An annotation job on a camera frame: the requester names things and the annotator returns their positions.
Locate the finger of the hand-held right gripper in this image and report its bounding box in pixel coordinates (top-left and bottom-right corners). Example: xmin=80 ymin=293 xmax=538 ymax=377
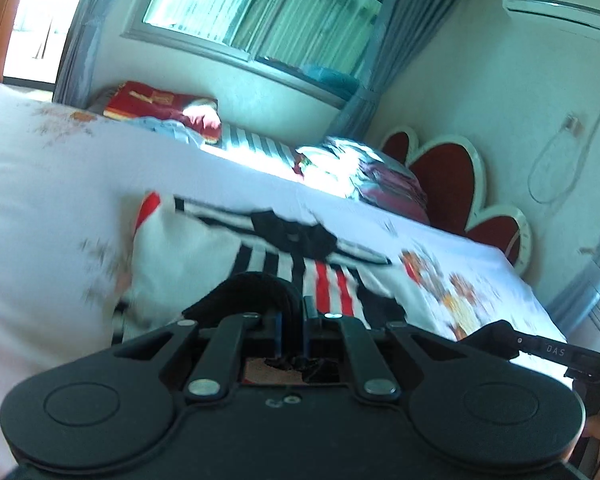
xmin=459 ymin=319 xmax=582 ymax=362

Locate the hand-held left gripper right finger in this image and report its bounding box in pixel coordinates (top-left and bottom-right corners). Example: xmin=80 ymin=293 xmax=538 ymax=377
xmin=302 ymin=296 xmax=462 ymax=403

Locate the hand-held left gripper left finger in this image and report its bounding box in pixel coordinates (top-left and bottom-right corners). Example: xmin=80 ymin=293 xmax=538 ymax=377
xmin=112 ymin=309 xmax=285 ymax=402

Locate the striped knit sweater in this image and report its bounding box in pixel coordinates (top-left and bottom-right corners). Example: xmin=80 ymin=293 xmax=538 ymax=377
xmin=111 ymin=190 xmax=412 ymax=362

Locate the red and white headboard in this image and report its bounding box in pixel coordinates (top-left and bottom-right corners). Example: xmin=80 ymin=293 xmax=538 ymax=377
xmin=379 ymin=129 xmax=533 ymax=277

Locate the pile of folded quilts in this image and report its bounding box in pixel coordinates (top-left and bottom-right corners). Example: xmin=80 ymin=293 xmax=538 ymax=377
xmin=295 ymin=135 xmax=432 ymax=226

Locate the striped pillow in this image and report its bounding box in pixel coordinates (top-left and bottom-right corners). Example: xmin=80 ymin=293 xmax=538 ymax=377
xmin=218 ymin=122 xmax=307 ymax=173

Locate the light blue cloth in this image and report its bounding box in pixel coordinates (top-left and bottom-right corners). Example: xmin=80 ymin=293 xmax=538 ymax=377
xmin=128 ymin=117 xmax=205 ymax=147

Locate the bed with floral sheet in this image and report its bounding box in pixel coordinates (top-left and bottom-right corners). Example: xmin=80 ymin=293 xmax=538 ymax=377
xmin=0 ymin=82 xmax=567 ymax=480

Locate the red folded blanket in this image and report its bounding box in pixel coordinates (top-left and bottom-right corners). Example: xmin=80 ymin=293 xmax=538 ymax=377
xmin=103 ymin=80 xmax=223 ymax=145

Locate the teal cushion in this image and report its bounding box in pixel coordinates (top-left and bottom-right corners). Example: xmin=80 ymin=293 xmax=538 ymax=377
xmin=298 ymin=62 xmax=362 ymax=101

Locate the blue grey curtain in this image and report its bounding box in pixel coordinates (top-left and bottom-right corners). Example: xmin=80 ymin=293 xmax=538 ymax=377
xmin=328 ymin=0 xmax=512 ymax=140
xmin=54 ymin=0 xmax=167 ymax=107

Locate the white air conditioner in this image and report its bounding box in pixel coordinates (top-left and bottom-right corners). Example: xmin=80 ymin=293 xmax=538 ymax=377
xmin=501 ymin=0 xmax=600 ymax=33

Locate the sliding glass window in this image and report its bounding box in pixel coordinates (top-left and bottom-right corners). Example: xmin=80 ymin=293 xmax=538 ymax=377
xmin=120 ymin=0 xmax=402 ymax=111

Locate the hanging cable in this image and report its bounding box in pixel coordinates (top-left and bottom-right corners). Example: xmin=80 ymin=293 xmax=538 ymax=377
xmin=527 ymin=30 xmax=600 ymax=206

